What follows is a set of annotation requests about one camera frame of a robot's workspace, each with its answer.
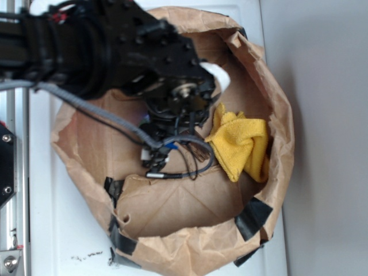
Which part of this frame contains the silver aluminium rail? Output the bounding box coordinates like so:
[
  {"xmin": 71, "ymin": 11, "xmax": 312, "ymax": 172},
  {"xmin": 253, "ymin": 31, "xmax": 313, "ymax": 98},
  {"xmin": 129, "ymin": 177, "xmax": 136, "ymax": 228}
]
[{"xmin": 1, "ymin": 87, "xmax": 31, "ymax": 275}]

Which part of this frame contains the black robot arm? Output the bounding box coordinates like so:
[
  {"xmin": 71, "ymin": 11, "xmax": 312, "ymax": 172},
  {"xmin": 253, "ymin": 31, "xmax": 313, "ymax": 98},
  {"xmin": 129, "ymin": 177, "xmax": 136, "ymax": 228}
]
[{"xmin": 1, "ymin": 1, "xmax": 218, "ymax": 128}]

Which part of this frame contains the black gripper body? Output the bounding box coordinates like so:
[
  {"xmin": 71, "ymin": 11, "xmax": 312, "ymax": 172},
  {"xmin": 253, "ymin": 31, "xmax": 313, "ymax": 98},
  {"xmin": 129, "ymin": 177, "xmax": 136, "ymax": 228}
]
[{"xmin": 114, "ymin": 2, "xmax": 216, "ymax": 135}]

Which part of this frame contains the white tray table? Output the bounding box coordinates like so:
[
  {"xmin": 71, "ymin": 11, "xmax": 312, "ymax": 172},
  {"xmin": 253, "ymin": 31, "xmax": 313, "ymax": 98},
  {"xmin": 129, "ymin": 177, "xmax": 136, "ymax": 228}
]
[{"xmin": 29, "ymin": 1, "xmax": 288, "ymax": 275}]

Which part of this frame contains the brown paper bag bin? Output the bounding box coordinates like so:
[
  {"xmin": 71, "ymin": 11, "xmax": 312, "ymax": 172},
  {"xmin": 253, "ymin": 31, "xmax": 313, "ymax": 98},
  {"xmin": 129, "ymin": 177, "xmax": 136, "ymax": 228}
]
[{"xmin": 51, "ymin": 6, "xmax": 295, "ymax": 275}]

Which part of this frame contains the dark wood piece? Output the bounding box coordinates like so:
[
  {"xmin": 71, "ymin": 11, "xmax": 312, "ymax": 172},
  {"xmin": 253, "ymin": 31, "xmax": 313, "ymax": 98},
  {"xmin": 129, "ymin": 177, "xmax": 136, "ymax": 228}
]
[{"xmin": 179, "ymin": 130, "xmax": 210, "ymax": 162}]

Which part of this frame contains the white-tipped gripper finger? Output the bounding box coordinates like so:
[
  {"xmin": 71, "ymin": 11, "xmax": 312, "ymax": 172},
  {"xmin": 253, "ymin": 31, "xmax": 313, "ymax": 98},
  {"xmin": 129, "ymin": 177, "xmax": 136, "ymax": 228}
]
[{"xmin": 200, "ymin": 62, "xmax": 231, "ymax": 89}]

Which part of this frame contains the grey sleeved cable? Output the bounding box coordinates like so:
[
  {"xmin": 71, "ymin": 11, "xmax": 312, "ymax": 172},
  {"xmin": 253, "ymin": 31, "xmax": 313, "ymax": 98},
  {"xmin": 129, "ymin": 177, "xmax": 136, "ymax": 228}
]
[{"xmin": 0, "ymin": 79, "xmax": 216, "ymax": 179}]

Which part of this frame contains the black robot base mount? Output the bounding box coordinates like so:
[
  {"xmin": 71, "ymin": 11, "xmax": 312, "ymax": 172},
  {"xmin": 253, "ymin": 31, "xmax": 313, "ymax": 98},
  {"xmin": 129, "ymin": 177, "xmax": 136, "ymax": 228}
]
[{"xmin": 0, "ymin": 123, "xmax": 16, "ymax": 208}]

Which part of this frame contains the yellow microfibre cloth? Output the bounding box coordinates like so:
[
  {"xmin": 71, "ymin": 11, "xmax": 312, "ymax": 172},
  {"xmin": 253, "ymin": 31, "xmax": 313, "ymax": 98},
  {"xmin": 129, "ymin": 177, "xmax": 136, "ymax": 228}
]
[{"xmin": 205, "ymin": 103, "xmax": 270, "ymax": 183}]

